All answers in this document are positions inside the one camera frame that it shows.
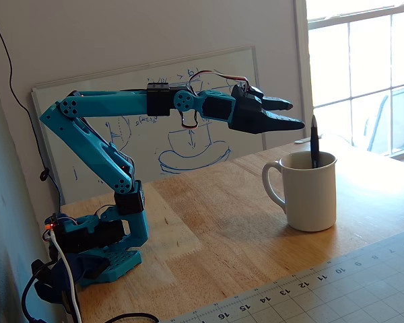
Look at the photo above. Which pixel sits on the dark blue clamp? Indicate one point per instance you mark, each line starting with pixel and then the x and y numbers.
pixel 84 266

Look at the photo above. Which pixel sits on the outdoor patio chair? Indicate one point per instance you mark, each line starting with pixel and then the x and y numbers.
pixel 397 117

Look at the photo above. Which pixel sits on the white ceramic mug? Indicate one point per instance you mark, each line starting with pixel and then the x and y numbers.
pixel 309 195

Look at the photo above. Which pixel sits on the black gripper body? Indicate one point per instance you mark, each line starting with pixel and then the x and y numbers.
pixel 248 112

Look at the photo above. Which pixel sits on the white window frame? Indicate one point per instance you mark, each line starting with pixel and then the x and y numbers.
pixel 303 67

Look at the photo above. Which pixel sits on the black pen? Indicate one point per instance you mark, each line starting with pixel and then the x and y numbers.
pixel 314 144

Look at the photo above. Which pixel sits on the grey gridded cutting mat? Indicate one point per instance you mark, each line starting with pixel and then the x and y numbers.
pixel 323 292

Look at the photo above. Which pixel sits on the controller board with red light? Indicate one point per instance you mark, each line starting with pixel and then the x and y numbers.
pixel 51 224

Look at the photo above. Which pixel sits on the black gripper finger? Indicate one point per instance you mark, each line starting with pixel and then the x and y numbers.
pixel 276 102
pixel 283 122

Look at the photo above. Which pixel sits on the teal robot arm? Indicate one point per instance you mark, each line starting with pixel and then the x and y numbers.
pixel 114 102

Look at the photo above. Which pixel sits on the whiteboard with blue drawings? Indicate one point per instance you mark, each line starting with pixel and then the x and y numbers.
pixel 87 141

